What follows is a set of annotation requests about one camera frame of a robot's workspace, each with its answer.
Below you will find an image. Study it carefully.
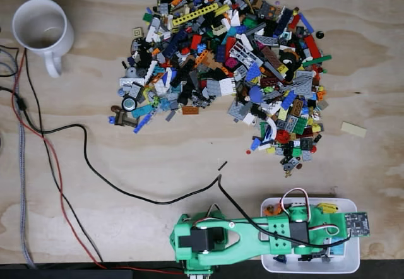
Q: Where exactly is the yellow lego piece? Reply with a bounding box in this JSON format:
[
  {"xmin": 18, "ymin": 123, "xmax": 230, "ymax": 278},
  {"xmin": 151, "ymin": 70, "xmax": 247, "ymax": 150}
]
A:
[{"xmin": 316, "ymin": 202, "xmax": 340, "ymax": 214}]

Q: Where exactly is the white plastic bin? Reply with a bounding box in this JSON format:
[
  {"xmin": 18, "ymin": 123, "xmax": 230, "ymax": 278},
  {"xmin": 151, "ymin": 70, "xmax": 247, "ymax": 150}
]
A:
[{"xmin": 260, "ymin": 197, "xmax": 361, "ymax": 274}]

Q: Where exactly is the orange lego piece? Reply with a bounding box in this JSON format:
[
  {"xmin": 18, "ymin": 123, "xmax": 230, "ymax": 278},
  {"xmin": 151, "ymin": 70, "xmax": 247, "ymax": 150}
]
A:
[{"xmin": 264, "ymin": 204, "xmax": 283, "ymax": 218}]

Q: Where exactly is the tan flat lego plate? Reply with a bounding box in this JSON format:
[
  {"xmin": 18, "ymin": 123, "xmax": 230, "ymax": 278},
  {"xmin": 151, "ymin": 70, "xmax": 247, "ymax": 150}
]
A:
[{"xmin": 340, "ymin": 121, "xmax": 368, "ymax": 139}]

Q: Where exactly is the green square lego plate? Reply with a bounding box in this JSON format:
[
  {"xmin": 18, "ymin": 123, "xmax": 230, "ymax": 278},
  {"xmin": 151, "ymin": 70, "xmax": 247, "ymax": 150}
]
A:
[{"xmin": 292, "ymin": 116, "xmax": 309, "ymax": 135}]

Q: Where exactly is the white lego arch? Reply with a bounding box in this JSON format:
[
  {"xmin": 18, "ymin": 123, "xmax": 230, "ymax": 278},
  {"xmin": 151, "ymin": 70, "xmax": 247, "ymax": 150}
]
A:
[{"xmin": 264, "ymin": 116, "xmax": 278, "ymax": 141}]

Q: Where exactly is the grey studded lego plate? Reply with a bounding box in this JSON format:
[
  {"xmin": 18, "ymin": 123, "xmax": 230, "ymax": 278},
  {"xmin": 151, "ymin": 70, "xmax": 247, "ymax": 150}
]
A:
[{"xmin": 227, "ymin": 100, "xmax": 254, "ymax": 123}]

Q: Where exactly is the blue lego dome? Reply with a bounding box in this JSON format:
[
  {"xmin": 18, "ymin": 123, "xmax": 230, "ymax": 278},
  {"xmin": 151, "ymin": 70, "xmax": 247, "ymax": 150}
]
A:
[{"xmin": 248, "ymin": 86, "xmax": 264, "ymax": 104}]

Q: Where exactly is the green long lego plate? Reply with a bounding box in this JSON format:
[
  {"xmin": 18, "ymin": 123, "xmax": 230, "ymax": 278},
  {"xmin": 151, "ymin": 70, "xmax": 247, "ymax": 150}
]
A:
[{"xmin": 302, "ymin": 54, "xmax": 333, "ymax": 68}]

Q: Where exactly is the white square lego plate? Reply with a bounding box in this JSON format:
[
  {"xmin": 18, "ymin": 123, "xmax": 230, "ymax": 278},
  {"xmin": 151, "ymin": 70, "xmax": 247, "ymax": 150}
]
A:
[{"xmin": 218, "ymin": 77, "xmax": 237, "ymax": 97}]

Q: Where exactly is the red long lego brick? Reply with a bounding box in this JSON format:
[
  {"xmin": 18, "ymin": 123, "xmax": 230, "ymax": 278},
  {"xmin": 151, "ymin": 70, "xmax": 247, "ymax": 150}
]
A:
[{"xmin": 303, "ymin": 35, "xmax": 323, "ymax": 57}]

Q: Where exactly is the blue long lego plate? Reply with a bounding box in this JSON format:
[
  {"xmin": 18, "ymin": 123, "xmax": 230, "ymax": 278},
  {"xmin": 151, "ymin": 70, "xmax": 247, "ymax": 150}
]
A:
[{"xmin": 133, "ymin": 112, "xmax": 153, "ymax": 134}]

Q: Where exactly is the teal lego plate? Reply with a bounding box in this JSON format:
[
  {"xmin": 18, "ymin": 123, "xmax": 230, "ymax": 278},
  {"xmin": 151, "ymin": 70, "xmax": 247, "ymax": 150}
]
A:
[{"xmin": 131, "ymin": 104, "xmax": 153, "ymax": 119}]

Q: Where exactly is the light blue printed tile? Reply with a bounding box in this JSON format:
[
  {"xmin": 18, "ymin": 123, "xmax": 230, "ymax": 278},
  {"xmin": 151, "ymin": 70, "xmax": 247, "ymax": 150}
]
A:
[{"xmin": 328, "ymin": 237, "xmax": 348, "ymax": 257}]

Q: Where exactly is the grey ridged wedge plate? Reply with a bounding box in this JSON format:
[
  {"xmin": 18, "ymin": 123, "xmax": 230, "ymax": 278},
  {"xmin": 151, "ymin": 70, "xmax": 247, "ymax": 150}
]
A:
[{"xmin": 294, "ymin": 70, "xmax": 317, "ymax": 95}]

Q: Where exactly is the black wheel silver hub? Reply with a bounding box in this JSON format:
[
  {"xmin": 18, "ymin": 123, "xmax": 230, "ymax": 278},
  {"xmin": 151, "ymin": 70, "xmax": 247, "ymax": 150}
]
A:
[{"xmin": 121, "ymin": 95, "xmax": 139, "ymax": 113}]

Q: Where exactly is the light grey holed plate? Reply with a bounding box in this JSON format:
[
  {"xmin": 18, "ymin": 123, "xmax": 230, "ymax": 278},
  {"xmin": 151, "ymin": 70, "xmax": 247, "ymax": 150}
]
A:
[{"xmin": 119, "ymin": 76, "xmax": 146, "ymax": 87}]

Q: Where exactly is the yellow long technic beam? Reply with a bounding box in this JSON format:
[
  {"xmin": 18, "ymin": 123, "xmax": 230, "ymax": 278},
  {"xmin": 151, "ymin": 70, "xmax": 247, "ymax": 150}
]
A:
[{"xmin": 171, "ymin": 3, "xmax": 220, "ymax": 28}]

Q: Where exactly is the white ceramic mug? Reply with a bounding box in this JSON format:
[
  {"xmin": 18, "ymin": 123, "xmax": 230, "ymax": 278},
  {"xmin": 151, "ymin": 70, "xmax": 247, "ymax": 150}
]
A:
[{"xmin": 11, "ymin": 0, "xmax": 75, "ymax": 79}]

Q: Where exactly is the camera circuit board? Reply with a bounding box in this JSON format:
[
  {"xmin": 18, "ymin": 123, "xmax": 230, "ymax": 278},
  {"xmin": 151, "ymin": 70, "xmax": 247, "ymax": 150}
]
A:
[{"xmin": 345, "ymin": 211, "xmax": 371, "ymax": 239}]

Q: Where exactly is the servo wire bundle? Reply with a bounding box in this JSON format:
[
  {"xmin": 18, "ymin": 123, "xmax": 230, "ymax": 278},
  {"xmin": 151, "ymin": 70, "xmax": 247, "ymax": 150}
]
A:
[{"xmin": 191, "ymin": 188, "xmax": 340, "ymax": 234}]

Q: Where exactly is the white lego window frame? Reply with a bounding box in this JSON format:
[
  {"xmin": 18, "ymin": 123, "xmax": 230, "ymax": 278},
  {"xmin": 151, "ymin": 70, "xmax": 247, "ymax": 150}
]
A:
[{"xmin": 229, "ymin": 40, "xmax": 264, "ymax": 72}]

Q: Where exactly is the thick black cable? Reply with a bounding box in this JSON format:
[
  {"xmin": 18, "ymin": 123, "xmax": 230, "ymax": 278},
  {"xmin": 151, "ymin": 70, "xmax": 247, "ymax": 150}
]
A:
[{"xmin": 14, "ymin": 86, "xmax": 353, "ymax": 249}]

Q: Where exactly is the red cable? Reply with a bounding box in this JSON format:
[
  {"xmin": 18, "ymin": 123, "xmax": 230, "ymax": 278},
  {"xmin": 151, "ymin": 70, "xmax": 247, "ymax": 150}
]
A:
[{"xmin": 11, "ymin": 0, "xmax": 186, "ymax": 275}]

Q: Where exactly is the thin black cable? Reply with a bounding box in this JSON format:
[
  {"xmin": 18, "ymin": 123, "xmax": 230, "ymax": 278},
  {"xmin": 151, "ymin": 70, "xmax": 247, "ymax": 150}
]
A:
[{"xmin": 24, "ymin": 0, "xmax": 104, "ymax": 263}]

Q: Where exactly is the grey braided cable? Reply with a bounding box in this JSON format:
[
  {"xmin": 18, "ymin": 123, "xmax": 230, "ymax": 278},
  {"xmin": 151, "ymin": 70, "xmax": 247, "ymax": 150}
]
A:
[{"xmin": 0, "ymin": 47, "xmax": 37, "ymax": 269}]

